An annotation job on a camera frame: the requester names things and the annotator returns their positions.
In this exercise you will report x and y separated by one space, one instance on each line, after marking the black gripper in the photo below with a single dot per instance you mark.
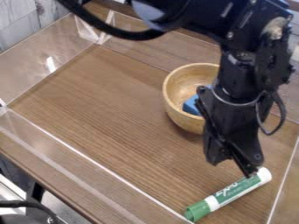
234 105

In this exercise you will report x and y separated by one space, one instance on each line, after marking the green Expo marker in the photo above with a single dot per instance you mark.
225 196

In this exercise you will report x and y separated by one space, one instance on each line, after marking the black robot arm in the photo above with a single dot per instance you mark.
251 29

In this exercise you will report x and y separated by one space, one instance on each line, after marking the brown wooden bowl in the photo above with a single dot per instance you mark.
179 89

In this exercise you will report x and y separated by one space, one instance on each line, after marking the blue rectangular block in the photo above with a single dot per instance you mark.
189 106

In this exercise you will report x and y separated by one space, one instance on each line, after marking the clear acrylic tray wall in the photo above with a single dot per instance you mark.
84 127

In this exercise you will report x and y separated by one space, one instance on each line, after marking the clear acrylic triangle bracket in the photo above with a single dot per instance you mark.
90 33

